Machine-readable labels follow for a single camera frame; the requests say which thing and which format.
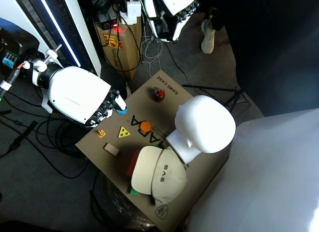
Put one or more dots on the plain wooden block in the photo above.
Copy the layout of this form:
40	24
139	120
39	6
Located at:
111	149

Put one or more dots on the black tripod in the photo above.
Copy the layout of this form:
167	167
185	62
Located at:
234	94

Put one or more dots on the beige baseball cap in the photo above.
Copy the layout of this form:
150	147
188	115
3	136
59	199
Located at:
164	177

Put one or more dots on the yellow cheese triangle block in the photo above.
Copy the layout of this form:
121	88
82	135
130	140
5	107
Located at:
123	133

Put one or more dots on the black curtain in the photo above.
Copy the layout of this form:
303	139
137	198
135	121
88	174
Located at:
274	42

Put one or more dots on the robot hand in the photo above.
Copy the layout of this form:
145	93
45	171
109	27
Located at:
74	92
177	0

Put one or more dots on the brown printed cardboard box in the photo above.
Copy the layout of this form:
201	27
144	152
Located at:
119	164

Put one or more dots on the white mannequin head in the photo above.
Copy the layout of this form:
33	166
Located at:
207	122

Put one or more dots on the large white power adapter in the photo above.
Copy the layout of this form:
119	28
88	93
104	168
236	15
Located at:
133	11

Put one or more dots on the upright cardboard box red print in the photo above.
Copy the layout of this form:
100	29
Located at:
129	50

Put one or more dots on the person's leg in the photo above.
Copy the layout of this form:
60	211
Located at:
216	20

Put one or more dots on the red round toy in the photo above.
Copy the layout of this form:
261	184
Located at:
158	95

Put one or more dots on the orange hexagon block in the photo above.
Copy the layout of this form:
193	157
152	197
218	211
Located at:
145	126

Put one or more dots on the blue disc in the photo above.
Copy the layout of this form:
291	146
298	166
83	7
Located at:
122	111

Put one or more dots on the orange square tile with rings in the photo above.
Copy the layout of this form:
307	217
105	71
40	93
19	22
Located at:
101	134

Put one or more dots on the person's foot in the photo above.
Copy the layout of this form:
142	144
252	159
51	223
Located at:
208	38

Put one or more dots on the red and green toy brick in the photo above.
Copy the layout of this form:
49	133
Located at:
134	191

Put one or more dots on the black device with blue screen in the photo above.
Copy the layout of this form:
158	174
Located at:
10	58

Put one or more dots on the black device with red light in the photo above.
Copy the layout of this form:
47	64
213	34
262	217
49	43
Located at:
109	23

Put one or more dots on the black plastic bag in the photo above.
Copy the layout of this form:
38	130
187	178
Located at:
119	204

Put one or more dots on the white robot body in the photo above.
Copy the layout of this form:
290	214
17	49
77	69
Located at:
82	30

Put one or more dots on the white backdrop panel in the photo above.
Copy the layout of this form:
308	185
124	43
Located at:
269	172

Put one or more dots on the red rectangular block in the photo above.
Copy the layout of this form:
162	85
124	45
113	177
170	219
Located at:
132	164

